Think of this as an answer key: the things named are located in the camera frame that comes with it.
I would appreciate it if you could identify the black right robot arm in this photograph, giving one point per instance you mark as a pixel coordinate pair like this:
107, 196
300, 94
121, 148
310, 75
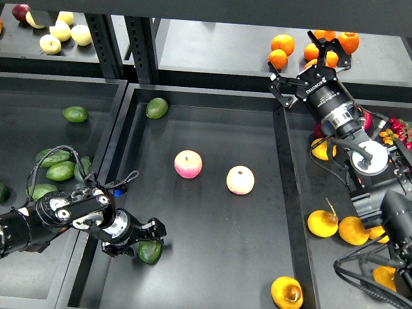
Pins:
348, 193

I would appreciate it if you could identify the orange right small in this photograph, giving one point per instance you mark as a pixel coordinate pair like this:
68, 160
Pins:
331, 59

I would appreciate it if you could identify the pale yellow apple front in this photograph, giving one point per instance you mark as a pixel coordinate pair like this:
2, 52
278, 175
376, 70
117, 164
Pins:
49, 44

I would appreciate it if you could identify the round green avocado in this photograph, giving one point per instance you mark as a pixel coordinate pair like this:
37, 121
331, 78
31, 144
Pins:
156, 108

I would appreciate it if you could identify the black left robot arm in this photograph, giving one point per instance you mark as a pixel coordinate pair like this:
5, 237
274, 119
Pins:
90, 208

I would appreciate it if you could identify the dark avocado by wall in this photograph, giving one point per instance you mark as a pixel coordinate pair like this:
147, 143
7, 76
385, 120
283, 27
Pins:
86, 163

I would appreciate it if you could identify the yellow pear middle right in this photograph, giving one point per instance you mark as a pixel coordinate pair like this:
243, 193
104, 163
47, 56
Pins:
352, 231

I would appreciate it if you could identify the orange top right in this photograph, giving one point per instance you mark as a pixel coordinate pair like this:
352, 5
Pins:
349, 41

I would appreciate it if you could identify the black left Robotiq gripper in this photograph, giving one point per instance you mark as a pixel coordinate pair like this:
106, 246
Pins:
118, 238

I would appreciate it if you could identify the pink red apple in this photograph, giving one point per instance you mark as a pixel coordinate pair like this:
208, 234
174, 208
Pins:
188, 164

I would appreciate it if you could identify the large black centre tray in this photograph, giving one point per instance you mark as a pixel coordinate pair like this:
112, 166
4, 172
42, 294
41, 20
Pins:
222, 250

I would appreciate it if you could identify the black left tray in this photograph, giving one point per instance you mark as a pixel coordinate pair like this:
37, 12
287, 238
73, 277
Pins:
31, 121

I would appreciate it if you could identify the yellow pear upper right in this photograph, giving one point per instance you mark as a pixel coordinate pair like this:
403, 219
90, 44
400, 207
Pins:
320, 151

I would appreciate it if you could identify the dark avocado upper cluster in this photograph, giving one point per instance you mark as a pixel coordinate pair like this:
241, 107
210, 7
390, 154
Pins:
58, 157

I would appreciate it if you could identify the orange small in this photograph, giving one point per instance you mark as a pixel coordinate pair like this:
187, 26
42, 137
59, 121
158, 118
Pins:
311, 52
331, 59

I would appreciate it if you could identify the black right tray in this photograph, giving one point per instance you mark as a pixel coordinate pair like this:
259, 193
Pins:
306, 188

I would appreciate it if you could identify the red apple right tray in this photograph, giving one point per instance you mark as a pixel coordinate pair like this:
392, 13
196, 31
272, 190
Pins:
368, 120

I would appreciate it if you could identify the orange top left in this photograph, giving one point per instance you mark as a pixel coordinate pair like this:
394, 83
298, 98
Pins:
283, 42

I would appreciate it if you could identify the orange lower left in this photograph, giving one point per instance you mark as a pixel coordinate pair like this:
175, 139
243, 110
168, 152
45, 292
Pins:
278, 58

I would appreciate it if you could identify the yellow pear long stem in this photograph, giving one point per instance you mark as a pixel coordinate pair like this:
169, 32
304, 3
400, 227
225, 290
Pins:
323, 223

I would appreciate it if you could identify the orange cherry tomato bunch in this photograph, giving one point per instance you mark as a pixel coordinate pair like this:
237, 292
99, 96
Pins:
388, 136

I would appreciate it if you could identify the pale yellow apple middle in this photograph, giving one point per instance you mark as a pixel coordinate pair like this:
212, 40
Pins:
61, 31

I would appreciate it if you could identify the green avocado lower cluster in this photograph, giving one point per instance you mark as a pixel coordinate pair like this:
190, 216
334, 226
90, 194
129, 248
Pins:
41, 189

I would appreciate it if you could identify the yellow pear bottom right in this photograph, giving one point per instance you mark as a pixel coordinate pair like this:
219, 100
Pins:
385, 276

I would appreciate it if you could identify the green avocado top left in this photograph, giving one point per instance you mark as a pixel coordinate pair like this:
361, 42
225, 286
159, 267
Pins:
75, 114

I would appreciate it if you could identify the yellow pear with stem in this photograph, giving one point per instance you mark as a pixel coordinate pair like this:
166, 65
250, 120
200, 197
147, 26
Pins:
287, 293

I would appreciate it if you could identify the orange centre small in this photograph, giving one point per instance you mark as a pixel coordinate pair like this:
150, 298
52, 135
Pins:
311, 52

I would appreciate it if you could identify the dark green avocado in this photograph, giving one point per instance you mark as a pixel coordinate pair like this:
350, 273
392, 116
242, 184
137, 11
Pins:
149, 251

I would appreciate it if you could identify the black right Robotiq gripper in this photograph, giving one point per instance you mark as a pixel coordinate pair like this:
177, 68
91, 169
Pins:
317, 86

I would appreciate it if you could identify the pale yellow pink apple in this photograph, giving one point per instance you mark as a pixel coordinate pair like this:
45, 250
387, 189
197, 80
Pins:
240, 180

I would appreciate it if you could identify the yellow pear far right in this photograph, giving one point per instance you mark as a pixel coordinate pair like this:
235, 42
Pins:
376, 232

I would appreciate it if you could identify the red cherry tomato bunch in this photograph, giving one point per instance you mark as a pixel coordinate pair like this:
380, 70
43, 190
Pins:
401, 130

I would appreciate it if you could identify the pale yellow apple back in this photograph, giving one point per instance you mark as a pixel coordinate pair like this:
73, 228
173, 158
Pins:
67, 17

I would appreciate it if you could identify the black perforated shelf post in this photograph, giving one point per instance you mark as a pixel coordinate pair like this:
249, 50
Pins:
142, 33

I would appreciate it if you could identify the orange front large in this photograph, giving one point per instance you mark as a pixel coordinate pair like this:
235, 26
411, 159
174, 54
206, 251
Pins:
310, 63

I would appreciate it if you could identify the pale yellow apple right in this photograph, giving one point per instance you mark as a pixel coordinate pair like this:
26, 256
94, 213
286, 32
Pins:
81, 35

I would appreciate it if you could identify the green avocado in cluster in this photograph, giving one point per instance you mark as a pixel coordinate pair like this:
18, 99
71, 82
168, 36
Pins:
61, 171

